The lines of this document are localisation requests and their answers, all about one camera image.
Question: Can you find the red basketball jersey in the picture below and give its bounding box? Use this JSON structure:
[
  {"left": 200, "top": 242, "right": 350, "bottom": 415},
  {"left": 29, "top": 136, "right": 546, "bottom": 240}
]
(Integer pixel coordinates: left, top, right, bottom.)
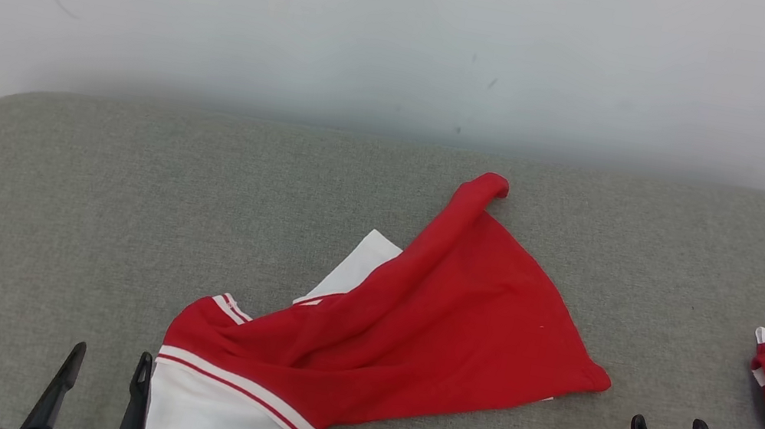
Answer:
[{"left": 143, "top": 123, "right": 644, "bottom": 429}]

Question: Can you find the grey fabric sofa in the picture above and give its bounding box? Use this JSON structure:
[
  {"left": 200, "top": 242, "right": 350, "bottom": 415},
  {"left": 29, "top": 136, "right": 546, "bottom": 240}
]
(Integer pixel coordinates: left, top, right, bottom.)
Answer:
[{"left": 0, "top": 64, "right": 765, "bottom": 429}]

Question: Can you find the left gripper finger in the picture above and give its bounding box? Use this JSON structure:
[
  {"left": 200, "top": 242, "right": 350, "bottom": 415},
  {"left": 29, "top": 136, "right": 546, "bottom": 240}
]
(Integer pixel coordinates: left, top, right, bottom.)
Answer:
[
  {"left": 19, "top": 335, "right": 87, "bottom": 429},
  {"left": 116, "top": 349, "right": 158, "bottom": 429}
]

